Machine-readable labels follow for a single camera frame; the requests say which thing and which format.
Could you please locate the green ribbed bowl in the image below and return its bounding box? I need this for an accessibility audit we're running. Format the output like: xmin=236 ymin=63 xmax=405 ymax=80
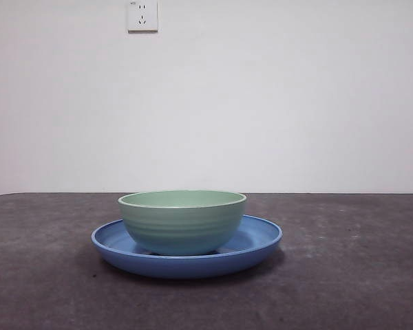
xmin=118 ymin=189 xmax=248 ymax=256

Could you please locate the white wall socket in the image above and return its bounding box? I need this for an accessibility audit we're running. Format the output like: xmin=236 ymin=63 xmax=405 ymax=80
xmin=127 ymin=0 xmax=159 ymax=34

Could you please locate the blue round plate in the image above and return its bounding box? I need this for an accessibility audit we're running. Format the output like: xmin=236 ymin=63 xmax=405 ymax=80
xmin=91 ymin=214 xmax=283 ymax=279

